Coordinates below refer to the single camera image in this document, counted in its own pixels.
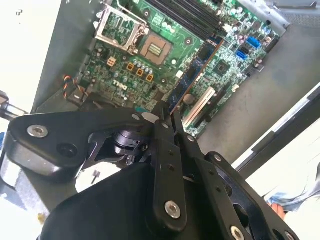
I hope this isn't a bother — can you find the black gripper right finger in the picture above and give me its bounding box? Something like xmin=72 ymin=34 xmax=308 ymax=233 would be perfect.
xmin=172 ymin=109 xmax=302 ymax=240

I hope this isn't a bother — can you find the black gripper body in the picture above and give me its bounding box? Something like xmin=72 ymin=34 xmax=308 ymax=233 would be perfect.
xmin=39 ymin=127 xmax=226 ymax=240

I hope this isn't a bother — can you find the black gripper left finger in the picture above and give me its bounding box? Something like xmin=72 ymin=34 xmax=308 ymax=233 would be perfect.
xmin=6 ymin=99 xmax=189 ymax=231

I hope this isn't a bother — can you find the green RAM stick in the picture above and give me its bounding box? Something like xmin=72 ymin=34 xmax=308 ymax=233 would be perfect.
xmin=167 ymin=34 xmax=225 ymax=112

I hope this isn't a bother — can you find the person's hand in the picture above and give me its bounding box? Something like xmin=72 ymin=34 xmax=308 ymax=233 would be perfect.
xmin=270 ymin=202 xmax=286 ymax=220

